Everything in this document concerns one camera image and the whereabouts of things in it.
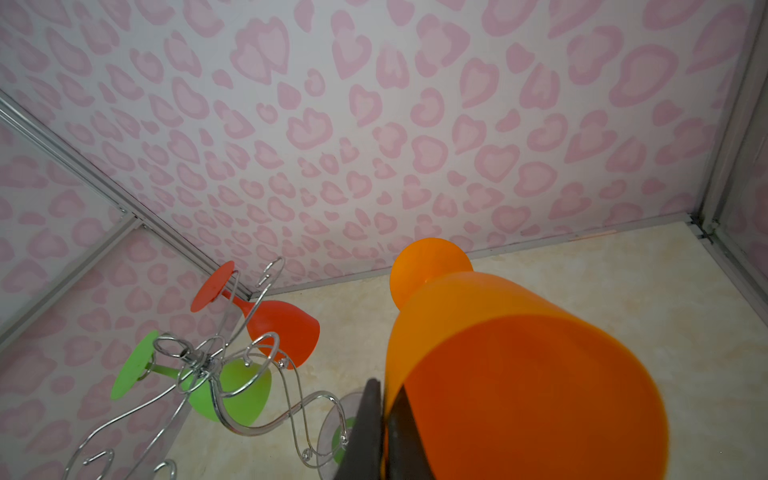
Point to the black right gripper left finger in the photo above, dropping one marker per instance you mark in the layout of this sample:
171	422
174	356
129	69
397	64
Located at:
362	460

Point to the chrome wine glass rack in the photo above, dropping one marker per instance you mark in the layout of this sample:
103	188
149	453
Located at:
227	378

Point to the aluminium frame post right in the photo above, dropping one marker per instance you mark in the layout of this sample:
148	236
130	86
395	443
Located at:
732	173

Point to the aluminium frame post left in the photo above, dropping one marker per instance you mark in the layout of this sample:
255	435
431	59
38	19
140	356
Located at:
56	206

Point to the red plastic wine glass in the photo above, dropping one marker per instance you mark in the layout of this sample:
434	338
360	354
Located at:
298	331

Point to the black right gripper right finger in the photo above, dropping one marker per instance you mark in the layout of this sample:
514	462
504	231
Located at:
405	457

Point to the aluminium diagonal frame bar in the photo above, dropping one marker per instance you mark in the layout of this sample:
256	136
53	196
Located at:
63	282

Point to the aluminium frame post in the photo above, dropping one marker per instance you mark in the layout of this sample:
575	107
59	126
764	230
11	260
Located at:
732	173
56	206

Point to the orange front wine glass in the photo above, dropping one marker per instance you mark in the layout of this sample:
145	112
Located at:
504	384

